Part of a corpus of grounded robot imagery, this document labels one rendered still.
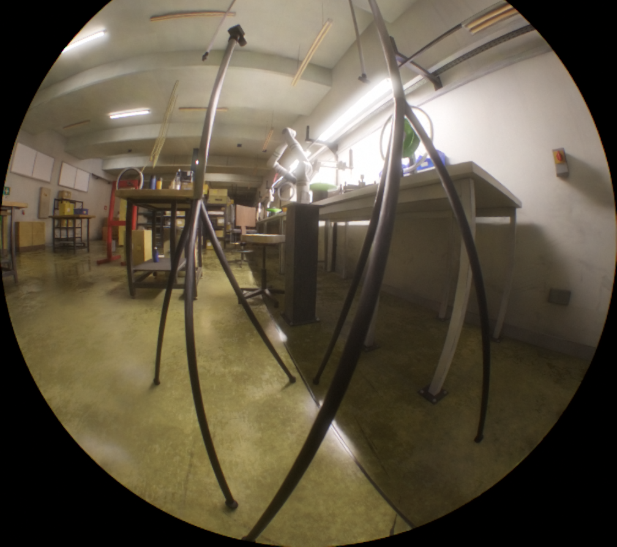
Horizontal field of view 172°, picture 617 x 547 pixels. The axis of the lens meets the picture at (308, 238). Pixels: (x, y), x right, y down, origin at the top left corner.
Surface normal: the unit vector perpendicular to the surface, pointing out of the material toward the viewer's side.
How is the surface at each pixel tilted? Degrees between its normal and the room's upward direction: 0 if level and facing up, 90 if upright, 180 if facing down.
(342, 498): 0
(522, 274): 90
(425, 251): 90
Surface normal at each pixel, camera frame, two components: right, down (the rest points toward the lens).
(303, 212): 0.42, 0.04
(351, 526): 0.03, -1.00
